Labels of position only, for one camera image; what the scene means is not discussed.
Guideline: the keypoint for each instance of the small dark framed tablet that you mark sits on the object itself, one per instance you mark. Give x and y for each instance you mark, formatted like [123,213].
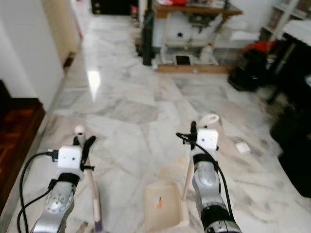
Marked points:
[182,60]

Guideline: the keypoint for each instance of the white shelf unit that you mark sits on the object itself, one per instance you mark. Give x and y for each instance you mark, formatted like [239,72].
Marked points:
[279,14]

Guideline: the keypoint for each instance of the red cloth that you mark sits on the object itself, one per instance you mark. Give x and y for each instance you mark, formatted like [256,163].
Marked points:
[175,2]

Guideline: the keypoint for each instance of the black low cabinet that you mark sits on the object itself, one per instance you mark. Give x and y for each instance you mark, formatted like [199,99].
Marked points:
[114,6]

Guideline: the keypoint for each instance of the wooden work table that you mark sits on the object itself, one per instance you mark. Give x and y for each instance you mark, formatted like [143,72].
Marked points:
[197,9]

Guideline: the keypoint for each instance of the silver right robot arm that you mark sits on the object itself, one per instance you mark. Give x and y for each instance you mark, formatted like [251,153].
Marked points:
[206,187]

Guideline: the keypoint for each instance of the white plastic bottle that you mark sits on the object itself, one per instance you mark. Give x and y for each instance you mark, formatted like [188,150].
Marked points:
[208,53]

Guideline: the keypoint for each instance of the black and red vacuum cleaner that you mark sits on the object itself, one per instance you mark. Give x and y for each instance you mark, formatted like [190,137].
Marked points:
[252,65]

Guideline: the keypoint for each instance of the black upright pole stand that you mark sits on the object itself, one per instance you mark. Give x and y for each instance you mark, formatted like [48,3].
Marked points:
[147,39]

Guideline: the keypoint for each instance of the cream door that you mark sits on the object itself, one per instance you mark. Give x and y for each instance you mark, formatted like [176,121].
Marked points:
[60,24]

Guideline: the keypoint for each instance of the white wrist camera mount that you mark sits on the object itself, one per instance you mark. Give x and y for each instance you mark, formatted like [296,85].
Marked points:
[207,140]
[69,158]

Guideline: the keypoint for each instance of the small white paper scrap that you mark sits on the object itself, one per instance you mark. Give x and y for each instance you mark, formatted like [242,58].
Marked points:
[243,147]

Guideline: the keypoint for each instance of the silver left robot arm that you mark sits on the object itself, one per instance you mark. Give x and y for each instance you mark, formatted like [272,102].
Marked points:
[51,208]

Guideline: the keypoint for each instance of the black bulky bag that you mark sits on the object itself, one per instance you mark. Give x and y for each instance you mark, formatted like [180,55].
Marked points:
[294,150]

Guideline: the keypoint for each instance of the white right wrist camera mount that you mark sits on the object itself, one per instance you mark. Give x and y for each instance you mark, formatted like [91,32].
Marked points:
[207,140]

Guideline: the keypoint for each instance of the black furniture with white cover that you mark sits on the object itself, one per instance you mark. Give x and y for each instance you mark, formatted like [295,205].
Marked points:
[294,63]

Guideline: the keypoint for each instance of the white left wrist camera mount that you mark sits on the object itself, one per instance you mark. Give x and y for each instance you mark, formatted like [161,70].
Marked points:
[69,158]

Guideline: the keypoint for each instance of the dark wooden staircase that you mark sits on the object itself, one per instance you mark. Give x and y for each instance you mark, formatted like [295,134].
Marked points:
[19,126]

